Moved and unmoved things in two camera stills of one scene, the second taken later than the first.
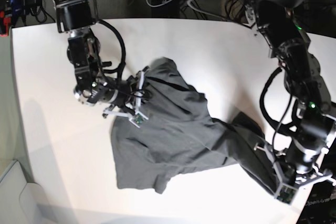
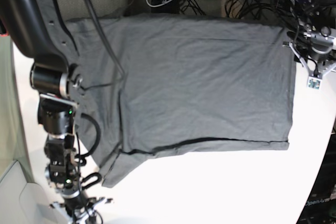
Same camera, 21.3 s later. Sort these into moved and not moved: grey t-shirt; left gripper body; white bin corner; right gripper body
Moved: grey t-shirt; left gripper body; right gripper body
Not moved: white bin corner
